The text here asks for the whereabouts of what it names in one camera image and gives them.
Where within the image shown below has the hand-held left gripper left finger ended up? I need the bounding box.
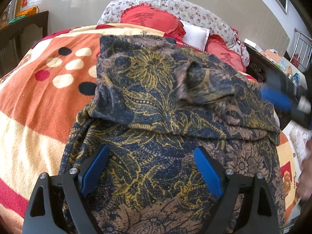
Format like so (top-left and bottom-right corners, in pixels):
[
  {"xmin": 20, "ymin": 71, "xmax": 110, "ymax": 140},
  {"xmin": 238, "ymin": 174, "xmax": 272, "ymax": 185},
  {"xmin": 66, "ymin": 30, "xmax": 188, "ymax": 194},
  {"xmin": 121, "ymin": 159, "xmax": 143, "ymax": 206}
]
[{"xmin": 22, "ymin": 145, "xmax": 110, "ymax": 234}]

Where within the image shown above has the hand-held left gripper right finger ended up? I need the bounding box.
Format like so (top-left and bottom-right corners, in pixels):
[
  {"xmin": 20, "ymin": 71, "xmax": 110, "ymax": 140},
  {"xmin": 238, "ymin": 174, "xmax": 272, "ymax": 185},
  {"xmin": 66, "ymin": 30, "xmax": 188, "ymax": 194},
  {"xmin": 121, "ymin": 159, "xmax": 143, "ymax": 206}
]
[{"xmin": 194, "ymin": 146, "xmax": 284, "ymax": 234}]

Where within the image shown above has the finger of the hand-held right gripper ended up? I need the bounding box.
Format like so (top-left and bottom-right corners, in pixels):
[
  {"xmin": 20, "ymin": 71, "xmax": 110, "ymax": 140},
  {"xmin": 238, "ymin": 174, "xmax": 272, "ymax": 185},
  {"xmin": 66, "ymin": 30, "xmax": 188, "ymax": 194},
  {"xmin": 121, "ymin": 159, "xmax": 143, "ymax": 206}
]
[{"xmin": 260, "ymin": 83, "xmax": 312, "ymax": 117}]

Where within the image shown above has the dark floral patterned garment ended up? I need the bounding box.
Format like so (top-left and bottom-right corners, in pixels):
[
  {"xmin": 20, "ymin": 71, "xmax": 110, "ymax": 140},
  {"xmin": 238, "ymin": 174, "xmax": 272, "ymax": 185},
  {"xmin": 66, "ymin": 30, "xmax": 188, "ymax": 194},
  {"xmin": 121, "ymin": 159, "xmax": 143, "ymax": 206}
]
[{"xmin": 58, "ymin": 35, "xmax": 287, "ymax": 234}]

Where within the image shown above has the person's right forearm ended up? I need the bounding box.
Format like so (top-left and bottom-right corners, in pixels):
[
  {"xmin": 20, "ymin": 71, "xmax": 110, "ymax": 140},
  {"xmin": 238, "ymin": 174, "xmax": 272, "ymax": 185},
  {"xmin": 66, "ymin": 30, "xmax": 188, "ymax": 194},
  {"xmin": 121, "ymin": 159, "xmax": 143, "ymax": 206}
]
[{"xmin": 299, "ymin": 143, "xmax": 312, "ymax": 200}]

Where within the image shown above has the dark wooden nightstand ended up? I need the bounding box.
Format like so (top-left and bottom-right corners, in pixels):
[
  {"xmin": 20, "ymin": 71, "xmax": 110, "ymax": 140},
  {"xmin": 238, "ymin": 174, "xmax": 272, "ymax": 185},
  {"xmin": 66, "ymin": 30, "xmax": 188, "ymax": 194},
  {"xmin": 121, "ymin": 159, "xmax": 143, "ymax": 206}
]
[{"xmin": 245, "ymin": 43, "xmax": 312, "ymax": 129}]

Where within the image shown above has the metal rack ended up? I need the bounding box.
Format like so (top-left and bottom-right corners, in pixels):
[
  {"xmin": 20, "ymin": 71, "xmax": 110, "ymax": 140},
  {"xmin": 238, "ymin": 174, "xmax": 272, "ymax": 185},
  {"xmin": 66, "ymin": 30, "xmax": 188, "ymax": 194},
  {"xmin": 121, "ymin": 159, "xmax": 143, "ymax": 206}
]
[{"xmin": 290, "ymin": 28, "xmax": 312, "ymax": 71}]

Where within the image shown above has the small red heart pillow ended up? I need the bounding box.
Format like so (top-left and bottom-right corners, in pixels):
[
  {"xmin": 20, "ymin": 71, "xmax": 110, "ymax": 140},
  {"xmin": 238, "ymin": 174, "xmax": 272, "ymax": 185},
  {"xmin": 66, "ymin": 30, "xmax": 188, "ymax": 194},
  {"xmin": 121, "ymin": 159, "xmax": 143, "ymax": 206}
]
[{"xmin": 206, "ymin": 34, "xmax": 248, "ymax": 72}]

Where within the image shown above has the orange red cream printed blanket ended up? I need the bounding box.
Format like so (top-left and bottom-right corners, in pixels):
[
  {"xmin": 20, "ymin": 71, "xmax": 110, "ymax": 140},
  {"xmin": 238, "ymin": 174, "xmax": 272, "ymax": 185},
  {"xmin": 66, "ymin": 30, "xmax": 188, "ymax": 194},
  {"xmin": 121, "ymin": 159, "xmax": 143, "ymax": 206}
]
[{"xmin": 0, "ymin": 23, "xmax": 310, "ymax": 234}]

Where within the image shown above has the white pillow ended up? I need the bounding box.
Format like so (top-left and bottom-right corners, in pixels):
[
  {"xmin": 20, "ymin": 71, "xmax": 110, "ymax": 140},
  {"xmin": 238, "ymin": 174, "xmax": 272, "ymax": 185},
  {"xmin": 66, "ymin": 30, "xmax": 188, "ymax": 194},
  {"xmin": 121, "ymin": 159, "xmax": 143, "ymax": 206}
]
[{"xmin": 182, "ymin": 21, "xmax": 210, "ymax": 51}]

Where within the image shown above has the long floral pillow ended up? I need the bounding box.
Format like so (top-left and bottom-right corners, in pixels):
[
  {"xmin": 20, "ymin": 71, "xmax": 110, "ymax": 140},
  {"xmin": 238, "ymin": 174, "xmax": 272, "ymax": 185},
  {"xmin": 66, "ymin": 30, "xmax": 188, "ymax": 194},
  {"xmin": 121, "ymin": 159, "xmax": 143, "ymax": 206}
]
[{"xmin": 135, "ymin": 0, "xmax": 251, "ymax": 66}]

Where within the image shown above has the large red heart pillow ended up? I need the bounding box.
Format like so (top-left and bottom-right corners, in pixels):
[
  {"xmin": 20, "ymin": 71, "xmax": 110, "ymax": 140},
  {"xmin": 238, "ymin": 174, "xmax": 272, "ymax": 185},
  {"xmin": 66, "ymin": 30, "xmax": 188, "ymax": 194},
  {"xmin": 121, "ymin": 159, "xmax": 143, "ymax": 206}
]
[{"xmin": 121, "ymin": 4, "xmax": 187, "ymax": 41}]

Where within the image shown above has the dark wooden cabinet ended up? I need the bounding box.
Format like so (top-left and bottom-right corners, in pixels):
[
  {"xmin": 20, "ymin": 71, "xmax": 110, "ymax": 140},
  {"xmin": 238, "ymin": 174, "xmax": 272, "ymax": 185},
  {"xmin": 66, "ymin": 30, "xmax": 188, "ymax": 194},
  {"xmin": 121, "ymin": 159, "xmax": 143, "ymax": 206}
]
[{"xmin": 0, "ymin": 11, "xmax": 49, "ymax": 72}]

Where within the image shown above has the small floral pillow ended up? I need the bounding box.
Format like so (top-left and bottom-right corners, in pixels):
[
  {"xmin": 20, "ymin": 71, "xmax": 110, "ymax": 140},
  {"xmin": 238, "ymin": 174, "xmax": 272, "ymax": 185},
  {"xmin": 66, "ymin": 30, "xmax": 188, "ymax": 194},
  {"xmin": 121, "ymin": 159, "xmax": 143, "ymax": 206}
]
[{"xmin": 97, "ymin": 0, "xmax": 140, "ymax": 25}]

